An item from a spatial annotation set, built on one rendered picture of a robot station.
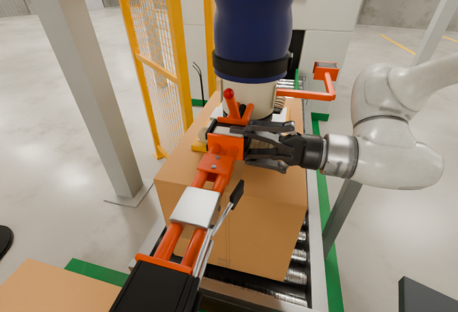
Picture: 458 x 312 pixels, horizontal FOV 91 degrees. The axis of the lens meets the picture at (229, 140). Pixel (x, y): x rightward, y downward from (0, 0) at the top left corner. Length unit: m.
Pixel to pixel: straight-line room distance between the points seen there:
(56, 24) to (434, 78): 1.46
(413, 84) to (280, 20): 0.31
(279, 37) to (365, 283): 1.51
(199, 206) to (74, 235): 1.70
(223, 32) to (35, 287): 1.10
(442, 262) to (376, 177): 1.63
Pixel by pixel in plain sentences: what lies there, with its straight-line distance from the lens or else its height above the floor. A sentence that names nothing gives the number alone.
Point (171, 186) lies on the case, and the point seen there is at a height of 1.01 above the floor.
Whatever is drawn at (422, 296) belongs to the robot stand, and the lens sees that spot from 0.92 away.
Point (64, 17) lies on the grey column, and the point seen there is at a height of 1.31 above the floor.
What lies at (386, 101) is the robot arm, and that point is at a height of 1.26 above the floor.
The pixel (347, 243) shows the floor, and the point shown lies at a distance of 1.86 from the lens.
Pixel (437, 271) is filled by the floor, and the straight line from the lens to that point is 2.04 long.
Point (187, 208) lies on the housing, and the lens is 0.37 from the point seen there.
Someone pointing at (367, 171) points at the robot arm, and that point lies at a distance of 0.50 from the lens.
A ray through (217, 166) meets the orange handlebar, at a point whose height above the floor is 1.17.
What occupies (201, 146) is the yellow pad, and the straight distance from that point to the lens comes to 0.69.
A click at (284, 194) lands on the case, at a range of 0.59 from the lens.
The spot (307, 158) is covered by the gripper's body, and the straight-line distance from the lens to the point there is 0.48.
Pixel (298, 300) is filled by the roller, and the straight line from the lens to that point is 0.99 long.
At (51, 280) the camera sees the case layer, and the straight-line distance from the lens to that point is 1.19.
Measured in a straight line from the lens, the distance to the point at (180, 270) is 0.31.
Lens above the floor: 1.46
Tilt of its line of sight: 36 degrees down
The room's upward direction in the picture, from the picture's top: straight up
